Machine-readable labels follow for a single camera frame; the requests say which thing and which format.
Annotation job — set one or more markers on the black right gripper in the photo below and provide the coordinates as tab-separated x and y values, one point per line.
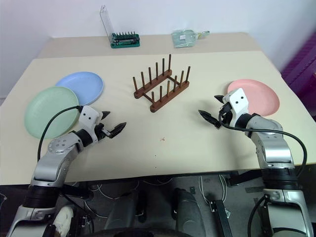
225	114

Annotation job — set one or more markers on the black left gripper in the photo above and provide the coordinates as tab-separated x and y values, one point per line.
101	130

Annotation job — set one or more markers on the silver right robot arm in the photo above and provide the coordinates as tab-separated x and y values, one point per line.
274	150

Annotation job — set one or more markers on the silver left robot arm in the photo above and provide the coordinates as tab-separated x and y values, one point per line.
55	160

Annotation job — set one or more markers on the wooden dish rack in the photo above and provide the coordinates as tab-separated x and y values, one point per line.
154	108

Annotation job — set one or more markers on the blue plate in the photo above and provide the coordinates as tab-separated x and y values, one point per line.
85	84

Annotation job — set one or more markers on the red plate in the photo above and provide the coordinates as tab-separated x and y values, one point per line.
264	98

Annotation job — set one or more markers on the green plate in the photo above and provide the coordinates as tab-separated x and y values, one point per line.
49	108

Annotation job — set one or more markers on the clear plastic bag with green item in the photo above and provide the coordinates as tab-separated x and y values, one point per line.
183	38

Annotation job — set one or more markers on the green screwdriver bit set case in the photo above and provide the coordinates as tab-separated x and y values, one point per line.
126	42

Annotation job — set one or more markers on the purple ribbed object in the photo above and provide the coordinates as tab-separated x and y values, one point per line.
303	64

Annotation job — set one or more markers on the dark rounded shape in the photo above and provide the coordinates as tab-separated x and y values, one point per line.
188	212

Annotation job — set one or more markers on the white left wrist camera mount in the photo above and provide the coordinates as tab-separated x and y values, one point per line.
88	119

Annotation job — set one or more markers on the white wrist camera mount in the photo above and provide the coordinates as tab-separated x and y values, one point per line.
238	101
88	119

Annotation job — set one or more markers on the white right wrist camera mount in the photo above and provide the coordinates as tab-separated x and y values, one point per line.
238	101

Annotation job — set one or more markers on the black table frame bar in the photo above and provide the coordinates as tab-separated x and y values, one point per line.
219	214

